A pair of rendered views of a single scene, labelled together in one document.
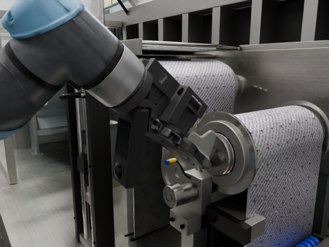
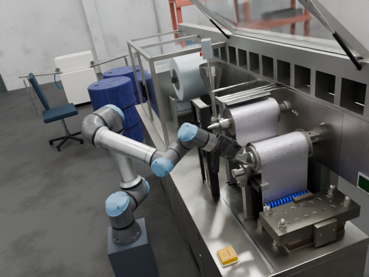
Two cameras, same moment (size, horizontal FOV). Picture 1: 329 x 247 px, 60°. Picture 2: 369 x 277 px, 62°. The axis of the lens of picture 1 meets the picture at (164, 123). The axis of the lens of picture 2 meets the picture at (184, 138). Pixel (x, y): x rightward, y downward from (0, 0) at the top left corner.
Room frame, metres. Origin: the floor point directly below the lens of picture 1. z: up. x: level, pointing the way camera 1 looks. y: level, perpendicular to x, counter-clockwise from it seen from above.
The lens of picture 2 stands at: (-0.71, -0.30, 1.98)
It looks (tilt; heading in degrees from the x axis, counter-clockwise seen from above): 26 degrees down; 23
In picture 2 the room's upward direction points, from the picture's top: 10 degrees counter-clockwise
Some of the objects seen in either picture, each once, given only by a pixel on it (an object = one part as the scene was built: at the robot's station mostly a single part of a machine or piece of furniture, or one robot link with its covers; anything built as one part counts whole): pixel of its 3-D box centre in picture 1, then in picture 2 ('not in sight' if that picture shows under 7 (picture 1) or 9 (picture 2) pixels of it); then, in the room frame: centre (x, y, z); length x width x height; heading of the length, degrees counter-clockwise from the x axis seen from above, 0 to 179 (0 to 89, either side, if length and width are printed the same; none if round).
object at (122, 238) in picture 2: not in sight; (124, 227); (0.26, 0.53, 0.95); 0.15 x 0.15 x 0.10
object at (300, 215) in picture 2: not in sight; (308, 214); (0.43, -0.34, 1.00); 0.40 x 0.16 x 0.06; 126
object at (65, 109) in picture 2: not in sight; (57, 109); (2.82, 3.30, 0.58); 0.67 x 0.64 x 1.15; 115
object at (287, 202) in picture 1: (284, 216); (284, 182); (0.51, -0.23, 1.11); 0.23 x 0.01 x 0.18; 126
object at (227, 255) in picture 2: not in sight; (227, 255); (0.22, -0.01, 0.91); 0.07 x 0.07 x 0.02; 36
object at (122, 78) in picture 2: not in sight; (122, 104); (3.20, 2.34, 0.48); 1.31 x 0.80 x 0.96; 29
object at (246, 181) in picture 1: (221, 152); (253, 158); (0.48, -0.10, 1.25); 0.15 x 0.01 x 0.15; 36
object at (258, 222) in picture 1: (254, 227); (264, 186); (0.43, -0.15, 1.13); 0.04 x 0.02 x 0.03; 126
